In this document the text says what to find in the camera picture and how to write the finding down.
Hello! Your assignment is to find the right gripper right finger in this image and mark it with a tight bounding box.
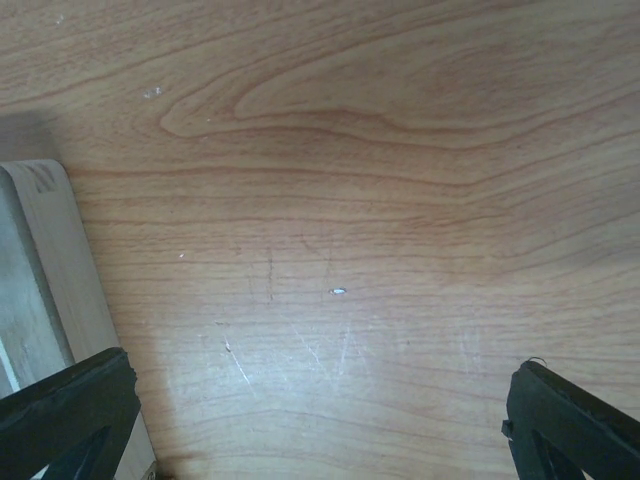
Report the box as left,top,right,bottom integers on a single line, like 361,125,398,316
501,360,639,479

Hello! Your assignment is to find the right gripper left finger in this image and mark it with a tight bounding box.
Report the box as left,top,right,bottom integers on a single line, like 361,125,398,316
1,347,141,479

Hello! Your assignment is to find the wooden chess board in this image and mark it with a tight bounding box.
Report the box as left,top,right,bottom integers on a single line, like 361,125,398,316
1,160,157,479

